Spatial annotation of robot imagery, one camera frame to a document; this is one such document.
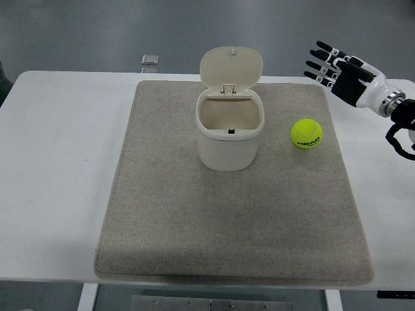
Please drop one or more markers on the beige-grey fabric mat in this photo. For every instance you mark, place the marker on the beige-grey fabric mat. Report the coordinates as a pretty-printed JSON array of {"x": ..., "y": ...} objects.
[{"x": 227, "y": 214}]

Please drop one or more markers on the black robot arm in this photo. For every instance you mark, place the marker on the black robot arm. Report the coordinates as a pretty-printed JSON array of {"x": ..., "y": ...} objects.
[{"x": 403, "y": 110}]

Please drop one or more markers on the cream bin with flip lid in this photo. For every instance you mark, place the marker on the cream bin with flip lid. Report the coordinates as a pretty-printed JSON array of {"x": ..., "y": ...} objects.
[{"x": 228, "y": 149}]

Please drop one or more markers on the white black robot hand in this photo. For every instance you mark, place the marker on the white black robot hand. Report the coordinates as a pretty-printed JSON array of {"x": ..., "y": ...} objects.
[{"x": 350, "y": 87}]

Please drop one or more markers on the yellow-green tennis ball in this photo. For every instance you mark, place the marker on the yellow-green tennis ball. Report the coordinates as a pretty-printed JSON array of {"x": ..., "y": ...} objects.
[{"x": 306, "y": 133}]

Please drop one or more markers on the grey metal plate with screws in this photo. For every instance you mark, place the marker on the grey metal plate with screws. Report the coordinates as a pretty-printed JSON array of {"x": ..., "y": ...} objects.
[{"x": 210, "y": 304}]

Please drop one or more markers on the square metal floor plate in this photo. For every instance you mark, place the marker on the square metal floor plate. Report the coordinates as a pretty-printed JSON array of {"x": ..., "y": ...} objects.
[
  {"x": 150, "y": 59},
  {"x": 149, "y": 69}
]

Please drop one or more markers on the white table leg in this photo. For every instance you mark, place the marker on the white table leg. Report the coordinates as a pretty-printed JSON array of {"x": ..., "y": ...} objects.
[
  {"x": 87, "y": 298},
  {"x": 332, "y": 301}
]

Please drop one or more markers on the black table control panel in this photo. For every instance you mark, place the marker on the black table control panel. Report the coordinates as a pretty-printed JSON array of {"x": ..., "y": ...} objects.
[{"x": 395, "y": 294}]

